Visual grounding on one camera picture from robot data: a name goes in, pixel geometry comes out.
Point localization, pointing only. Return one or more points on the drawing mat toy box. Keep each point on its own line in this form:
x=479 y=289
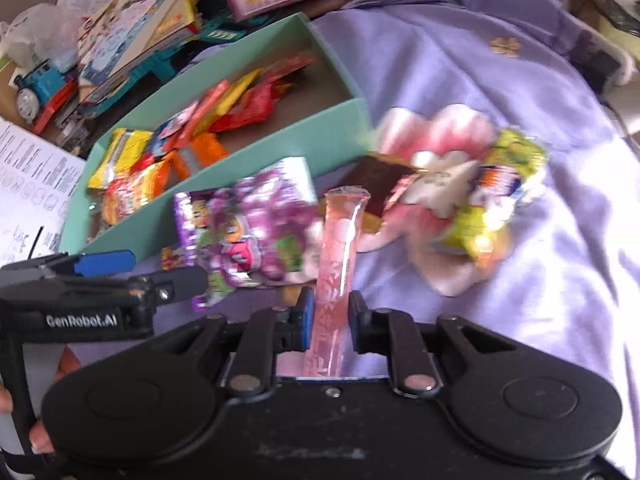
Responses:
x=135 y=25

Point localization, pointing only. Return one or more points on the red yellow small packet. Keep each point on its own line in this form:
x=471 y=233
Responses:
x=172 y=259

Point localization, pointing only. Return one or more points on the white instruction sheet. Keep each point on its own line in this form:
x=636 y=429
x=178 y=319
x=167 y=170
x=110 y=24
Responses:
x=30 y=185

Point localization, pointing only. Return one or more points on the clear plastic bag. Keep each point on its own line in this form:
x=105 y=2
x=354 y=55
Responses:
x=35 y=30

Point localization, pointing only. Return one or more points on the pile of snack packets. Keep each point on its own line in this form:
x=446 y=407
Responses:
x=150 y=170

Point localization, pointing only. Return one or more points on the brown snack packet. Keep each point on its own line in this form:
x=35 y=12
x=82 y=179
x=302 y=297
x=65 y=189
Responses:
x=375 y=180

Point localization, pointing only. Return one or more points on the mint green cardboard box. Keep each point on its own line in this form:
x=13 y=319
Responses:
x=300 y=135

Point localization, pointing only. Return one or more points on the person's left hand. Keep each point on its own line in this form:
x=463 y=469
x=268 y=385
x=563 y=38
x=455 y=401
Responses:
x=42 y=440

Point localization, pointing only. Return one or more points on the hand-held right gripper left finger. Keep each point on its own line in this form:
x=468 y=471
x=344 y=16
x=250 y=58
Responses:
x=306 y=320

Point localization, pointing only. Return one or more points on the teal plastic toy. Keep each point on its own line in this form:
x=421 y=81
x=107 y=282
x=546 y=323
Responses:
x=155 y=62

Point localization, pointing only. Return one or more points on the purple cloth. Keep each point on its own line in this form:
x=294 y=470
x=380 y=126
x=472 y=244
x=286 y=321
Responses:
x=500 y=60

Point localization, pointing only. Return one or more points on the blue toy train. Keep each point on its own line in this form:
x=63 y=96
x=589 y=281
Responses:
x=42 y=82

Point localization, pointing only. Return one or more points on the pink jelly stick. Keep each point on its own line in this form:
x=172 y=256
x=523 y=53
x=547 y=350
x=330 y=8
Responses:
x=335 y=260

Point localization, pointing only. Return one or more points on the pink flower shaped pouch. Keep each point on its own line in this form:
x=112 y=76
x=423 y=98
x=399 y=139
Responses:
x=450 y=125

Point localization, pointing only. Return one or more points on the purple snack bag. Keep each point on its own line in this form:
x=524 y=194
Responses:
x=250 y=220

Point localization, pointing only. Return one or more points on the brown cardboard box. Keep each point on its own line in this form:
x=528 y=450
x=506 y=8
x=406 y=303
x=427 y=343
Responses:
x=7 y=85

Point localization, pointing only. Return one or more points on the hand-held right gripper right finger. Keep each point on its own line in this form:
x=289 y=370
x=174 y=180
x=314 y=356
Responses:
x=355 y=320

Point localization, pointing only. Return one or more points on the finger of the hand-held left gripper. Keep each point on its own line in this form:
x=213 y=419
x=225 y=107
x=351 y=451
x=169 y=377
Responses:
x=180 y=282
x=105 y=263

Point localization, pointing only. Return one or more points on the yellow green snack bag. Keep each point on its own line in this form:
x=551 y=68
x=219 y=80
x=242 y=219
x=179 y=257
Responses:
x=480 y=230

